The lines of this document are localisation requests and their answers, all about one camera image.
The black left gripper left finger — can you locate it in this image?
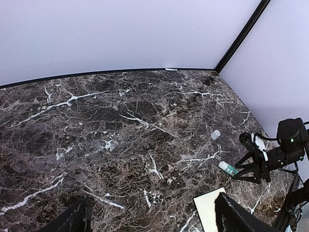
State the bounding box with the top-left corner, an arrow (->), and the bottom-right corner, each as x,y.
49,197 -> 93,232

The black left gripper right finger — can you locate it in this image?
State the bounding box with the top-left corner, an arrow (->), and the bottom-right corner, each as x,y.
214,192 -> 277,232

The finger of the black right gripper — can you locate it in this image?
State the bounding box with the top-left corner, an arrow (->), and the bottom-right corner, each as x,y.
235,151 -> 258,169
234,168 -> 262,184

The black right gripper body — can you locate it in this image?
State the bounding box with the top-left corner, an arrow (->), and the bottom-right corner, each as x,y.
254,152 -> 271,183

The cream paper envelope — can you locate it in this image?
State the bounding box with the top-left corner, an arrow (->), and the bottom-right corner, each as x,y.
194,188 -> 225,232

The green white glue stick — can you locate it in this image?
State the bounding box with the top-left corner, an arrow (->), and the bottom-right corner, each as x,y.
218,161 -> 238,177

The white glue stick cap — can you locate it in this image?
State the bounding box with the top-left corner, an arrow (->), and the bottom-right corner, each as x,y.
211,130 -> 221,141

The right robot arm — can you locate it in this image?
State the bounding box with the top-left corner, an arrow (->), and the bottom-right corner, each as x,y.
234,118 -> 309,184

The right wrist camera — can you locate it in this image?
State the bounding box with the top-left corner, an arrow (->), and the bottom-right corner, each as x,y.
239,132 -> 258,152

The right black frame post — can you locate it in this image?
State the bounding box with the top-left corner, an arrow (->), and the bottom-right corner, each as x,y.
213,0 -> 271,73

